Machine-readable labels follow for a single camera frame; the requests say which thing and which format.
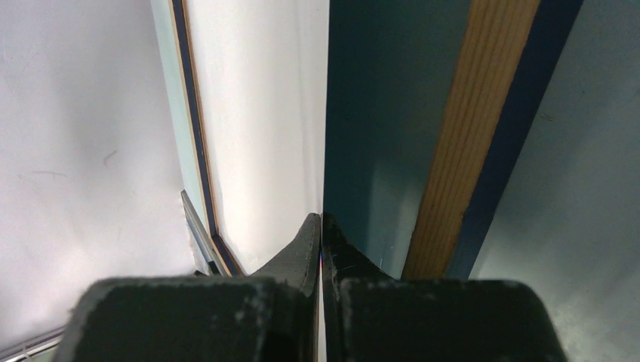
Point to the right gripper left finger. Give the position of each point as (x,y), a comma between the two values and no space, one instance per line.
(270,315)

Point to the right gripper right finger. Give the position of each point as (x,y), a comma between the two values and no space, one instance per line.
(371,316)

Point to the wooden picture frame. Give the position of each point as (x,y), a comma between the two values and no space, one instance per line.
(428,106)

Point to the beach photo print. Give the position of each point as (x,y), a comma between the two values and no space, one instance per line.
(262,69)

